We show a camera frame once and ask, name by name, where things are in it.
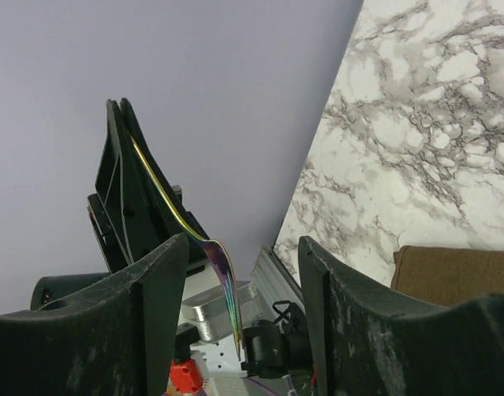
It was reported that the aluminium rail frame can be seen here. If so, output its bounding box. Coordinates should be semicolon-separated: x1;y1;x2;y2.
252;247;304;317

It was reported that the brown cloth napkin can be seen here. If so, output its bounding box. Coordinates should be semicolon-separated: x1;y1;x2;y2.
391;246;504;307

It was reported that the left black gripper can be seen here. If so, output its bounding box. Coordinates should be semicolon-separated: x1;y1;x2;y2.
87;98;188;273

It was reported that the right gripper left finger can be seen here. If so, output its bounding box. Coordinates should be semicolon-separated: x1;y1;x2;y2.
0;234;189;395

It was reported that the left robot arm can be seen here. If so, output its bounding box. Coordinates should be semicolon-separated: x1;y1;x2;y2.
0;100;313;395

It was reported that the copper iridescent fork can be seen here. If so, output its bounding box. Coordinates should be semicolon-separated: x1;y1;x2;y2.
130;137;244;361

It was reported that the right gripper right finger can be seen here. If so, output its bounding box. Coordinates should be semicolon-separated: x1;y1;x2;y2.
298;236;504;395

